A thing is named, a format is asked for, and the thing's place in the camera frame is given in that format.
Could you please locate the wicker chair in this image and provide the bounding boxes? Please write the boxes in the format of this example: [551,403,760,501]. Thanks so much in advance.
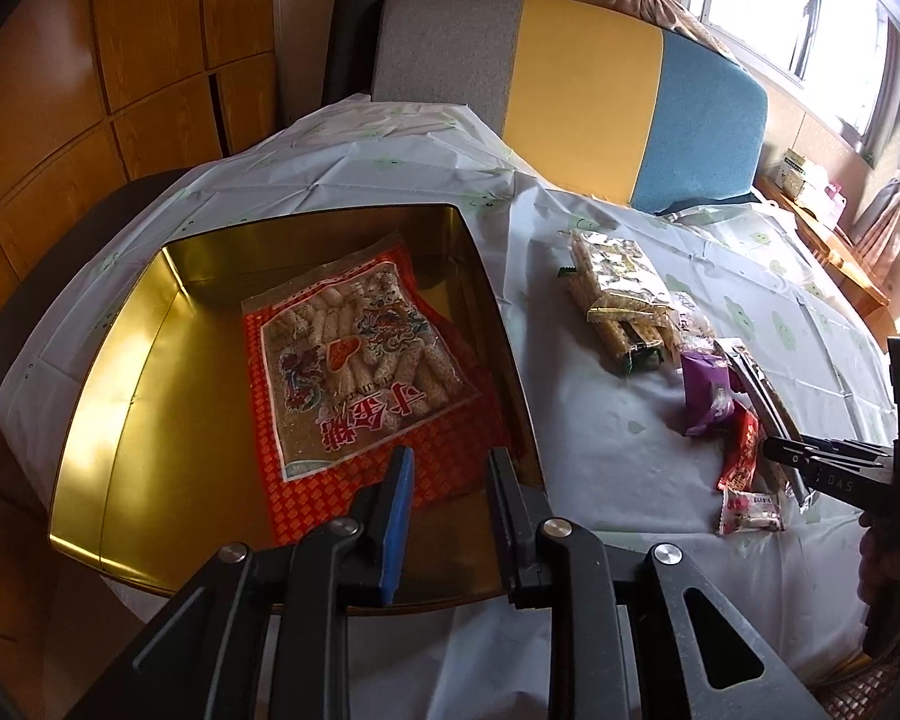
[811,655,900,720]

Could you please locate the pink patterned right curtain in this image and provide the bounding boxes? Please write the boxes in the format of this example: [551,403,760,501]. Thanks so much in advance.
[848,23,900,294]

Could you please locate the red checkered rice-stick snack bag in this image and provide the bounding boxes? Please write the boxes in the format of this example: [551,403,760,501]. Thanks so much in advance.
[242,234,510,544]

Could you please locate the purple snack packet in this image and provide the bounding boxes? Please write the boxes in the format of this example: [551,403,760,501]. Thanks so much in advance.
[681,349,735,437]

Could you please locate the wooden side table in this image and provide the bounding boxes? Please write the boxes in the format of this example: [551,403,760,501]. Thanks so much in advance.
[756,174,898,348]

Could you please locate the white pink-flower candy packet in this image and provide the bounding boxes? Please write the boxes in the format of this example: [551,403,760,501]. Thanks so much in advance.
[717,489,784,536]

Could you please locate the person's right hand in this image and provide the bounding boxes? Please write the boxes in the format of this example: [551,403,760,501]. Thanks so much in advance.
[857,512,900,606]

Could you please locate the wooden panel cabinet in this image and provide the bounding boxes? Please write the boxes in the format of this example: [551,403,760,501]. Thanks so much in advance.
[0,0,279,718]

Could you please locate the puffed rice cake pack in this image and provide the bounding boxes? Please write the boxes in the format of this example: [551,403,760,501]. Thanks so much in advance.
[571,231,673,323]

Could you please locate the black rolled mat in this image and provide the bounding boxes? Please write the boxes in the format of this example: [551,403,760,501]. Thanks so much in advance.
[322,0,385,106]

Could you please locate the white green-cloud tablecloth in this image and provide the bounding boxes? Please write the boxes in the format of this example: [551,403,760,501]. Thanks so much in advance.
[0,98,896,718]

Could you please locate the gold metal tin box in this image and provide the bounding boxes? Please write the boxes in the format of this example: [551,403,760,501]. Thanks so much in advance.
[50,203,541,610]

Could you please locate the long red candy packet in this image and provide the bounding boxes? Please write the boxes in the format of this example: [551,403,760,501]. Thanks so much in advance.
[717,403,761,491]

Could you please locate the gold-brown snack pouch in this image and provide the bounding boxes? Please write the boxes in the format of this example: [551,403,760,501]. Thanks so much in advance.
[715,338,818,514]

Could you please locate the green-edged cracker pack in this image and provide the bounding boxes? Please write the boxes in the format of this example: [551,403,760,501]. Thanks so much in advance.
[557,266,665,376]

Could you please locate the boxes on side table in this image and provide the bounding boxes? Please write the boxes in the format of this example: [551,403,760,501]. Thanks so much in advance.
[772,149,845,229]

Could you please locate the brown crumb pastry packet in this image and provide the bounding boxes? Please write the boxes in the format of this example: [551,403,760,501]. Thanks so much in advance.
[660,291,717,361]

